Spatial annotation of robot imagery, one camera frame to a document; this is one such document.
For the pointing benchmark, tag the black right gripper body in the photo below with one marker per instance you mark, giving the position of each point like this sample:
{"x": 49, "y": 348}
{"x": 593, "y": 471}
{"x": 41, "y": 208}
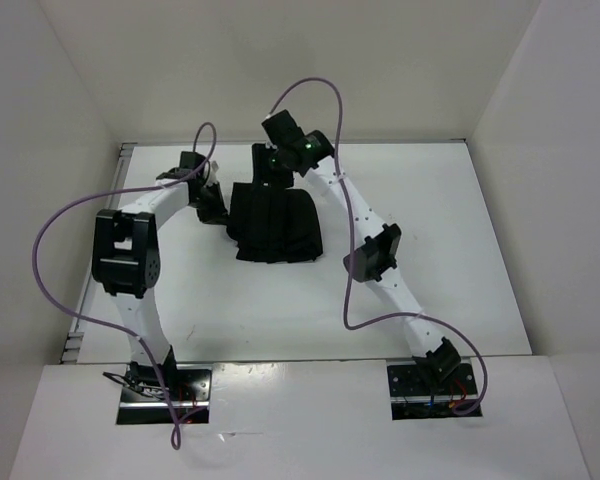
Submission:
{"x": 279, "y": 175}

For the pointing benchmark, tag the black pleated skirt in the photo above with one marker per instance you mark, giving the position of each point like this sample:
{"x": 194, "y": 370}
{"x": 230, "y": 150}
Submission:
{"x": 273, "y": 225}

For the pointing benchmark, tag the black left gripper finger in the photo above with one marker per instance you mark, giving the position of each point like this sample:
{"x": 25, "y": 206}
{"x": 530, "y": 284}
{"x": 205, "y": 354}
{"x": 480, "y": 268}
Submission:
{"x": 206, "y": 213}
{"x": 217, "y": 210}

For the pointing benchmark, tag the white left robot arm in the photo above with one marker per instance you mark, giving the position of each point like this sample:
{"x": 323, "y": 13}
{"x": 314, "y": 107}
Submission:
{"x": 126, "y": 259}

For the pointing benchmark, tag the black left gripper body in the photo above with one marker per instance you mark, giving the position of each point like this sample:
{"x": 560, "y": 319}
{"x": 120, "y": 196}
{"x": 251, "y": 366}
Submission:
{"x": 204, "y": 195}

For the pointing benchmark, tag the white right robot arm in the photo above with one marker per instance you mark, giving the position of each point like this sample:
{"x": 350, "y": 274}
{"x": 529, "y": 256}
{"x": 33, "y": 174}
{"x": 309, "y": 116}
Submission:
{"x": 373, "y": 245}

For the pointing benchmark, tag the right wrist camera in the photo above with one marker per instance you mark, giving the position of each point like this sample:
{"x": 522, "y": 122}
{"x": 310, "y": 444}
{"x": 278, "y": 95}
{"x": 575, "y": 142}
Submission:
{"x": 281, "y": 129}

